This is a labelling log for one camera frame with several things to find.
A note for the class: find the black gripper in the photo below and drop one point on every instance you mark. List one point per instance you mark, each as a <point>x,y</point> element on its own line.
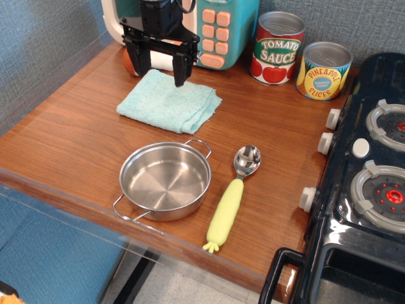
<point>160,28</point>

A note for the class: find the light blue towel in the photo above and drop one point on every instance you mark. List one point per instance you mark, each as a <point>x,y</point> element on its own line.
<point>156,101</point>

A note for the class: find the plush mushroom toy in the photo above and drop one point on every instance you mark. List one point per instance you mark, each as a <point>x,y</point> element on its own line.
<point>159,61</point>

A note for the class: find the toy microwave teal and cream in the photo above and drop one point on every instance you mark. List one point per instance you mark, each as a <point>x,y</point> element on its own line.
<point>224,27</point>

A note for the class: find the tomato sauce can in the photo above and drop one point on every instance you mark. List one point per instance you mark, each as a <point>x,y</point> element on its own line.
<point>278,40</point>

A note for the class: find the stainless steel pan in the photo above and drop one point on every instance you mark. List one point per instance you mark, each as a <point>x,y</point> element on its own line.
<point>164,181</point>

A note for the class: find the pineapple slices can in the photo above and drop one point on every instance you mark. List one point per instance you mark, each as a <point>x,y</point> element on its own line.
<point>323,71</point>

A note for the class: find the white stove knob top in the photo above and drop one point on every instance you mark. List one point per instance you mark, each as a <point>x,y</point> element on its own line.
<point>333,118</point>

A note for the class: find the white stove knob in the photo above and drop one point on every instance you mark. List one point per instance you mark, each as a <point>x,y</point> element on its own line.
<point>325,143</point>
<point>307,198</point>
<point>333,118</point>

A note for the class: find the white stove knob middle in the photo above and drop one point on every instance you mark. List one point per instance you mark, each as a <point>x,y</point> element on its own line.
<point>325,143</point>

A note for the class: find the white stove knob bottom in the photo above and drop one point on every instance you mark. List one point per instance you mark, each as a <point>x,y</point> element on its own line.
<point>307,198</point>

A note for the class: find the clear acrylic table guard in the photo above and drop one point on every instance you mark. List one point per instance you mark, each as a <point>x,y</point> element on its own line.
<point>56,248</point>

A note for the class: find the black toy stove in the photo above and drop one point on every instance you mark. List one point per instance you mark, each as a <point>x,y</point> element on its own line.
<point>355,235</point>

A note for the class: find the spoon with yellow handle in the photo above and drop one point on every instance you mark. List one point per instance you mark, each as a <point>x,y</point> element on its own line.
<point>246,161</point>

